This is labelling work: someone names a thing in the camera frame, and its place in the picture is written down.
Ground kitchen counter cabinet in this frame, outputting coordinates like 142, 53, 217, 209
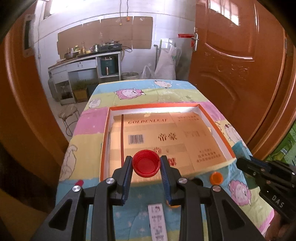
48, 51, 121, 105

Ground shallow orange-rimmed cardboard tray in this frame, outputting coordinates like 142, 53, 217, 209
100, 103, 236, 180

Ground small metal stool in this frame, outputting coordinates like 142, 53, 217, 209
58, 104, 80, 137

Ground white hello kitty box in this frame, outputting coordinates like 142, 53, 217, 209
148, 203, 168, 241

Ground cartoon sheep tablecloth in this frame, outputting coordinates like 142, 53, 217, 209
56, 80, 274, 233

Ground brown wooden door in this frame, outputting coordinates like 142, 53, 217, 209
189, 1, 295, 159

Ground green air fryer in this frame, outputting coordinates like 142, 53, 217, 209
100, 56, 116, 76

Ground red bottle cap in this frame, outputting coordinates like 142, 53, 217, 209
132, 150, 161, 178

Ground stacked colourful cartons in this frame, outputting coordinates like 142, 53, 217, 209
265, 122, 296, 166

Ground white plastic sack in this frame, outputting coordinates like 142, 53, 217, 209
140, 46, 180, 80

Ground orange bottle cap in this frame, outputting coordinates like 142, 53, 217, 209
209, 172, 224, 185
166, 200, 180, 208

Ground black gas stove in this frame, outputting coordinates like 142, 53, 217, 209
98, 42, 122, 53

